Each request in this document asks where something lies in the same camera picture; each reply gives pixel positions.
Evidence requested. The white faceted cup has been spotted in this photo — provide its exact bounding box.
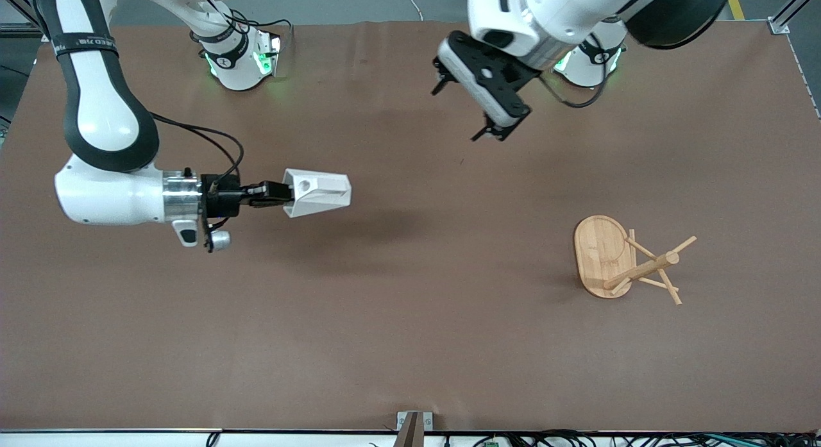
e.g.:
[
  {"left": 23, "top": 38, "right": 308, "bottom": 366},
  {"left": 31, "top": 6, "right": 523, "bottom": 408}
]
[{"left": 282, "top": 169, "right": 352, "bottom": 218}]

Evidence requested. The wooden cup rack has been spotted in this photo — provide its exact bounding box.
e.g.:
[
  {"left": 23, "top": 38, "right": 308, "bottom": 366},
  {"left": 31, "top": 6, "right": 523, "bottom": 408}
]
[{"left": 573, "top": 215, "right": 698, "bottom": 306}]

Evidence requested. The brown table cover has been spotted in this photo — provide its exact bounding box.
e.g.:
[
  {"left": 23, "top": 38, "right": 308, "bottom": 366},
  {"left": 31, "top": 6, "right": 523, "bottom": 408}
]
[{"left": 0, "top": 21, "right": 821, "bottom": 433}]

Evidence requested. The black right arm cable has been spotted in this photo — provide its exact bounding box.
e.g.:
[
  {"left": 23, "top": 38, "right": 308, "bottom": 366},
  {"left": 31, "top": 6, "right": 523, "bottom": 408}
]
[{"left": 151, "top": 112, "right": 245, "bottom": 192}]

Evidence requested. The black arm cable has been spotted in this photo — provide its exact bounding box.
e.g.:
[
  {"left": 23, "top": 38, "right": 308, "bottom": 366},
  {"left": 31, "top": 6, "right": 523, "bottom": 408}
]
[
  {"left": 151, "top": 112, "right": 245, "bottom": 192},
  {"left": 537, "top": 33, "right": 610, "bottom": 109}
]

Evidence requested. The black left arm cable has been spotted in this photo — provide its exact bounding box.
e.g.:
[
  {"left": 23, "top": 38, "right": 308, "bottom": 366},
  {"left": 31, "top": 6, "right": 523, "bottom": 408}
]
[{"left": 537, "top": 33, "right": 610, "bottom": 109}]

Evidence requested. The black right base cable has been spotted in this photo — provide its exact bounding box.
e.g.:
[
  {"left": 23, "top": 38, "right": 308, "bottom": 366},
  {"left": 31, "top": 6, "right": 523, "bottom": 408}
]
[{"left": 218, "top": 4, "right": 294, "bottom": 53}]

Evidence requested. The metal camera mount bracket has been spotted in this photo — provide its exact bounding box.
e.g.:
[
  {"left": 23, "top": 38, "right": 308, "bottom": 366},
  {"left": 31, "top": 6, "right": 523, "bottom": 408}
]
[{"left": 393, "top": 411, "right": 434, "bottom": 447}]

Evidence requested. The black cable bundle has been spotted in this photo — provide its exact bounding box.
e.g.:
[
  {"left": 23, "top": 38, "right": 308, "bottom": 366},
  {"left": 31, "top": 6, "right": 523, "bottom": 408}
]
[{"left": 369, "top": 429, "right": 821, "bottom": 447}]

